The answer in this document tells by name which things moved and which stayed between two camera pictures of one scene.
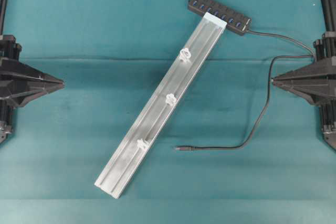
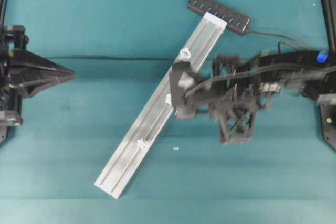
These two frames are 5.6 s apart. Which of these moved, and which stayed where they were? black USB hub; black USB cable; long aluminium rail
Moved: black USB cable
Stayed: long aluminium rail; black USB hub
